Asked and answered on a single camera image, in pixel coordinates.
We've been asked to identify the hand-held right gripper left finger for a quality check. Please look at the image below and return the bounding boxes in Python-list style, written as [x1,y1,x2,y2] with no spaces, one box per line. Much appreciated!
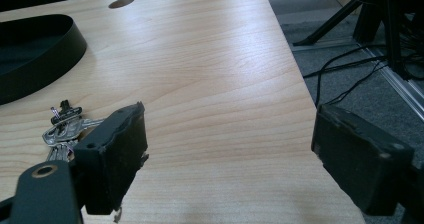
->
[73,101,150,216]

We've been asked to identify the aluminium floor rail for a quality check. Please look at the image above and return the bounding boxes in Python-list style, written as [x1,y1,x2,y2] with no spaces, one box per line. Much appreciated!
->
[361,45,424,122]

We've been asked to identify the black metal stand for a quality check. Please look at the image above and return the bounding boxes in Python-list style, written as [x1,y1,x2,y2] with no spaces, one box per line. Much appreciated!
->
[292,0,424,82]

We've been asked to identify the black cable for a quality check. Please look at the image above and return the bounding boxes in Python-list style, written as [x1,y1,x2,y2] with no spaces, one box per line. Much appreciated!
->
[302,43,396,107]

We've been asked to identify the bunch of silver keys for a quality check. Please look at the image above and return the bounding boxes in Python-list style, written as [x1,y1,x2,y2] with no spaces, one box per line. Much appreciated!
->
[42,99,107,163]

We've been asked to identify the black oval tray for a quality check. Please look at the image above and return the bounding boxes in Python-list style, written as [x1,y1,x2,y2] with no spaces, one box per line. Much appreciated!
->
[0,13,88,106]

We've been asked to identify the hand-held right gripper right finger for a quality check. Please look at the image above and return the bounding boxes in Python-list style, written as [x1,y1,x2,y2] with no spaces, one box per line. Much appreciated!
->
[310,104,415,217]

